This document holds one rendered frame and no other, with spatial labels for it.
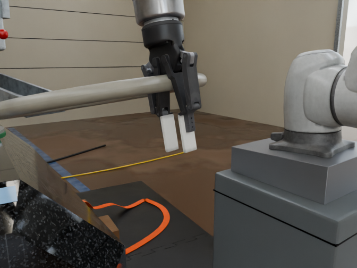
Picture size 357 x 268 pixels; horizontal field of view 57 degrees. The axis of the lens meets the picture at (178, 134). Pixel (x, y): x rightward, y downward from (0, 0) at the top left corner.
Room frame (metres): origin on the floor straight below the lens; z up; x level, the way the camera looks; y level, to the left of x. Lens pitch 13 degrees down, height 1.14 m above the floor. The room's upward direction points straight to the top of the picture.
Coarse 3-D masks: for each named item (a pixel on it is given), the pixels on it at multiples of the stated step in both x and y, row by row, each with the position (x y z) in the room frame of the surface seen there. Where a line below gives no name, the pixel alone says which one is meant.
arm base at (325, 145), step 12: (276, 132) 1.02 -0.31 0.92; (288, 132) 0.92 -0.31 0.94; (300, 132) 0.89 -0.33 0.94; (336, 132) 0.87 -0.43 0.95; (276, 144) 0.93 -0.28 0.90; (288, 144) 0.90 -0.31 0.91; (300, 144) 0.88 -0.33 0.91; (312, 144) 0.86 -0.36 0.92; (324, 144) 0.86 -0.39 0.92; (336, 144) 0.87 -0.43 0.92; (348, 144) 0.91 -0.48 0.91; (324, 156) 0.82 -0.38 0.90
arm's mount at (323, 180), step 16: (256, 144) 1.01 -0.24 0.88; (240, 160) 0.96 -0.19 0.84; (256, 160) 0.91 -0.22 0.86; (272, 160) 0.86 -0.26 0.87; (288, 160) 0.82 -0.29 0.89; (304, 160) 0.80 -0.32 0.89; (320, 160) 0.80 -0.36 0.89; (336, 160) 0.79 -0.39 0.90; (352, 160) 0.80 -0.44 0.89; (256, 176) 0.91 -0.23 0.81; (272, 176) 0.86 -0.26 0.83; (288, 176) 0.82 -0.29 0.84; (304, 176) 0.78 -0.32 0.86; (320, 176) 0.75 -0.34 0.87; (336, 176) 0.76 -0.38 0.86; (352, 176) 0.81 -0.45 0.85; (304, 192) 0.78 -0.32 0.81; (320, 192) 0.75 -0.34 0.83; (336, 192) 0.77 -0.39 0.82
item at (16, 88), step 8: (0, 80) 1.10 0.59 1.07; (8, 80) 1.07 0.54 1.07; (16, 80) 1.05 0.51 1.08; (0, 88) 0.91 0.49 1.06; (8, 88) 1.07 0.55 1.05; (16, 88) 1.05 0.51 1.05; (24, 88) 1.03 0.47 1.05; (32, 88) 1.00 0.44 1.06; (40, 88) 0.98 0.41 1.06; (0, 96) 0.90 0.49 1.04; (8, 96) 0.88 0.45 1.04; (16, 96) 0.86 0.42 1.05; (56, 112) 0.92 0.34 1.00
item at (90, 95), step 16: (128, 80) 0.56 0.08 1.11; (144, 80) 0.57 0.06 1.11; (160, 80) 0.58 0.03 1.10; (32, 96) 0.54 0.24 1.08; (48, 96) 0.53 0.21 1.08; (64, 96) 0.53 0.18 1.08; (80, 96) 0.53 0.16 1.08; (96, 96) 0.54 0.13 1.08; (112, 96) 0.54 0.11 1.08; (128, 96) 0.56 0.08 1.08; (144, 96) 0.98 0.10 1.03; (0, 112) 0.57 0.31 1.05; (16, 112) 0.55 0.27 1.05; (32, 112) 0.55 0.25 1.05; (48, 112) 0.90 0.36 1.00
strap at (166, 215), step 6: (108, 204) 2.22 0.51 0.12; (114, 204) 2.24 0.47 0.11; (132, 204) 2.43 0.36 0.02; (138, 204) 2.44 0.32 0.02; (156, 204) 2.44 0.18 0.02; (162, 210) 2.33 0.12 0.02; (168, 216) 2.23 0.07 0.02; (162, 222) 2.14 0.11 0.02; (168, 222) 2.14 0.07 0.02; (162, 228) 2.05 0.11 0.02; (150, 234) 1.97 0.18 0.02; (156, 234) 1.97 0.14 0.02; (144, 240) 1.90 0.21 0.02; (132, 246) 1.83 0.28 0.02; (138, 246) 1.83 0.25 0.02; (126, 252) 1.77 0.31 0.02
